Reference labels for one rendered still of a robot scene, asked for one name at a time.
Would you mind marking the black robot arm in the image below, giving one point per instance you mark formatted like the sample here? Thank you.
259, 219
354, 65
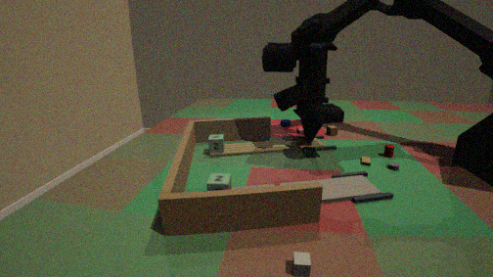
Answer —
313, 39

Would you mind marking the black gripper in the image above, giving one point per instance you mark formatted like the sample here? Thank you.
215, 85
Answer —
315, 114

